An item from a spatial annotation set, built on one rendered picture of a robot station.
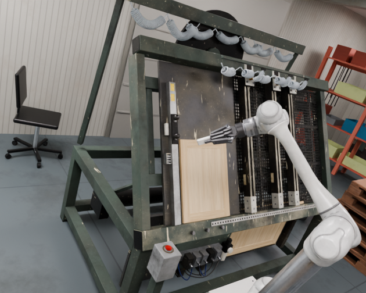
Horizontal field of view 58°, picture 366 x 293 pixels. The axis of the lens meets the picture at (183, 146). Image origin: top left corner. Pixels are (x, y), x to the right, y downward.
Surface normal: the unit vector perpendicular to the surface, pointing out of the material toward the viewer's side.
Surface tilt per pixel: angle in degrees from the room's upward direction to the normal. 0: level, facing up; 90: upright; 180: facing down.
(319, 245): 83
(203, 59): 57
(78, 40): 90
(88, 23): 90
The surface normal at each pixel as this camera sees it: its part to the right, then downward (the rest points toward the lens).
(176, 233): 0.61, -0.09
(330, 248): -0.55, 0.04
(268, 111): -0.29, -0.29
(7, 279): 0.29, -0.89
